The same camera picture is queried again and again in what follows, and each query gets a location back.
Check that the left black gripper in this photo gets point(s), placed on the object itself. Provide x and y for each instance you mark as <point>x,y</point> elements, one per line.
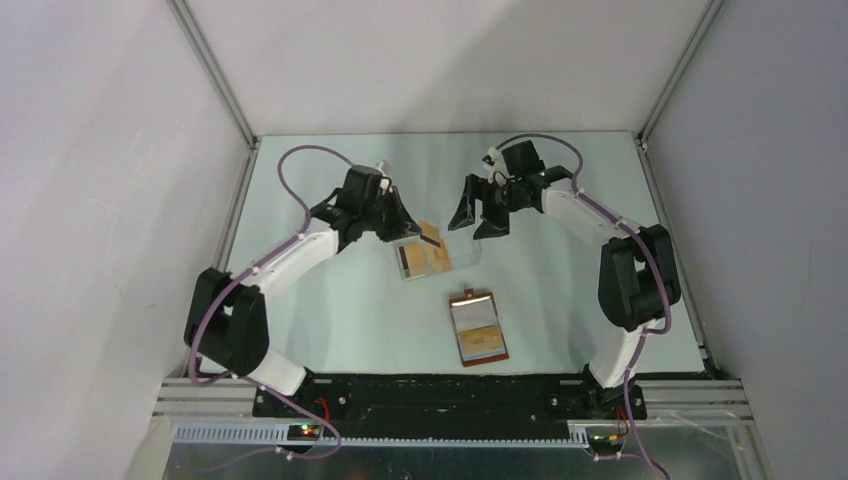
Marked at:
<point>403,225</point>

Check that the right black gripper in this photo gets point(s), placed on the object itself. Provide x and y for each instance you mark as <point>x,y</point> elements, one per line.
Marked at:
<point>493,225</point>

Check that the clear plastic card box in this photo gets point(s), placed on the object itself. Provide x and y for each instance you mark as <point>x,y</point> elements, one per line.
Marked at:
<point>464,251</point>

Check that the brown leather card holder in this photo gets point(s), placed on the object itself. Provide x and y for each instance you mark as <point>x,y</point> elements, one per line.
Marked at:
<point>474,309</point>

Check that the gold VIP credit card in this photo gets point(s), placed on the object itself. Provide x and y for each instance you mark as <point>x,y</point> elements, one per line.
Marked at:
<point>481,342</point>

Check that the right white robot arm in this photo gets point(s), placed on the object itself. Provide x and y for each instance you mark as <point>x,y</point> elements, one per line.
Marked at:
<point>638,280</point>

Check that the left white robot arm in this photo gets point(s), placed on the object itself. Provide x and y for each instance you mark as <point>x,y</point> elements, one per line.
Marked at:
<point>228,317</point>

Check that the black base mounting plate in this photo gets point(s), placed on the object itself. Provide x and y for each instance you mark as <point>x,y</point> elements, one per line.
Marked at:
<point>533,406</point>

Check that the left small circuit board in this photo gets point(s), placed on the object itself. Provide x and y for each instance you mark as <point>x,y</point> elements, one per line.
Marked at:
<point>304,433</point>

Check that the small circuit board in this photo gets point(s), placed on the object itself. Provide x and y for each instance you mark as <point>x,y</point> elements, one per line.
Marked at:
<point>304,433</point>
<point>609,441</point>

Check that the right small circuit board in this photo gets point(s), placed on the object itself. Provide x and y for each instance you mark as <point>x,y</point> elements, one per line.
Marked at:
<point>609,441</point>

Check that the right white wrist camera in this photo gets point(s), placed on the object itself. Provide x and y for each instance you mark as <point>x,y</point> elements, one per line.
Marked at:
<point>495,165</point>

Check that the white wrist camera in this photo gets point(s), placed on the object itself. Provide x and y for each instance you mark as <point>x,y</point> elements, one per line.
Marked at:
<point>384,168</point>
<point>495,165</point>

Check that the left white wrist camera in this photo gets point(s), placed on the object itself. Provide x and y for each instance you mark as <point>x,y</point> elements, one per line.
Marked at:
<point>384,168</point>

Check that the grey slotted cable duct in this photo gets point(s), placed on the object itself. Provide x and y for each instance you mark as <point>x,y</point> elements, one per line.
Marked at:
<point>279,435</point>

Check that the right aluminium frame post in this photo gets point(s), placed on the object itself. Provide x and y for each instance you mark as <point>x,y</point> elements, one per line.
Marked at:
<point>697,37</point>

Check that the aluminium frame post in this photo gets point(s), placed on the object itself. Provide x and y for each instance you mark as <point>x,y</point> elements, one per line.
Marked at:
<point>197,40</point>
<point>697,37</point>

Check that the left aluminium frame post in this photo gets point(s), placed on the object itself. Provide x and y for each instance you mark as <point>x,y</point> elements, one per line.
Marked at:
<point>197,40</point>

